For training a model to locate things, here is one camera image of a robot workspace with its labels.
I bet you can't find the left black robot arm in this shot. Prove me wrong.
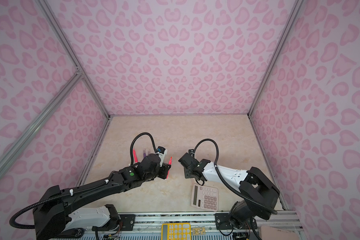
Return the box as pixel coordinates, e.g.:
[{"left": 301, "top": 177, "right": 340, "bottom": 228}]
[{"left": 9, "top": 154, "right": 171, "bottom": 240}]

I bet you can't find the small brown circuit board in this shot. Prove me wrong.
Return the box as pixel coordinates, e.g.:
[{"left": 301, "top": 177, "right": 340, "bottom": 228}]
[{"left": 192, "top": 227, "right": 206, "bottom": 236}]

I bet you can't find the pink highlighter pen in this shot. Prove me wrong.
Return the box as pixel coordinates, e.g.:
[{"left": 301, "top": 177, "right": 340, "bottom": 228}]
[
  {"left": 166, "top": 157, "right": 173, "bottom": 179},
  {"left": 133, "top": 149, "right": 138, "bottom": 163}
]

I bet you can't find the black corrugated cable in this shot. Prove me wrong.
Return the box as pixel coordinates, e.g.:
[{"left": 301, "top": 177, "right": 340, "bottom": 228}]
[
  {"left": 193, "top": 138, "right": 278, "bottom": 214},
  {"left": 129, "top": 132, "right": 158, "bottom": 166}
]

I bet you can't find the yellow calculator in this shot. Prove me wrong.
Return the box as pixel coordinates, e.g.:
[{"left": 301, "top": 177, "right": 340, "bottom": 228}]
[{"left": 161, "top": 223, "right": 192, "bottom": 240}]

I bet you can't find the right black corrugated cable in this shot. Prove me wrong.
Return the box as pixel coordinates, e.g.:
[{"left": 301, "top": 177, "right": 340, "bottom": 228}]
[{"left": 193, "top": 138, "right": 278, "bottom": 214}]

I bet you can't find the pink desk calculator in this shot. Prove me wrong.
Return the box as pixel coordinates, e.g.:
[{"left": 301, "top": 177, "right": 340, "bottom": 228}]
[{"left": 191, "top": 184, "right": 219, "bottom": 212}]

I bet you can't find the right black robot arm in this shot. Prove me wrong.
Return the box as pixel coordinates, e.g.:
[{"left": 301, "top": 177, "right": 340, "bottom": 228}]
[{"left": 179, "top": 153, "right": 280, "bottom": 229}]

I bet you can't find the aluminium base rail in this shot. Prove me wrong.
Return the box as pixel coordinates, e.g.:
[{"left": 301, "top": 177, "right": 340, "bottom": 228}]
[{"left": 44, "top": 209, "right": 307, "bottom": 240}]

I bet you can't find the left black corrugated cable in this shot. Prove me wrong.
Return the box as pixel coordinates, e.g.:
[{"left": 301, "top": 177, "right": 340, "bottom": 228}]
[{"left": 129, "top": 132, "right": 158, "bottom": 166}]

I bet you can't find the aluminium frame strut left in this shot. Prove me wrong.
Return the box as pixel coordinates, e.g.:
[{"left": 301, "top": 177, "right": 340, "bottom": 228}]
[{"left": 0, "top": 71, "right": 83, "bottom": 180}]

